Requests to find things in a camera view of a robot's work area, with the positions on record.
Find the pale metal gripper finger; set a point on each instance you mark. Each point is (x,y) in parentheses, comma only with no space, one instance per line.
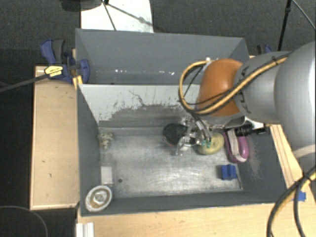
(185,140)
(179,150)

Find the black oval brush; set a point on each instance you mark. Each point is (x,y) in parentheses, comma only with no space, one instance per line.
(172,133)

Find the pale yellow round sponge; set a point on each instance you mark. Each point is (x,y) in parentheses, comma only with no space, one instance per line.
(215,146)

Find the grey metal bin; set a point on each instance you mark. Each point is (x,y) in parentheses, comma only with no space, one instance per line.
(148,171)

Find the blue block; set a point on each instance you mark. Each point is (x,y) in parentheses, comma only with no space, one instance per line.
(227,172)

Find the pale wood flat board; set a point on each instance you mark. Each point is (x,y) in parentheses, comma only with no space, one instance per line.
(55,142)

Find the black cylinder on white bracket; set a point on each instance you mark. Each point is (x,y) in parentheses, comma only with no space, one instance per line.
(247,130)

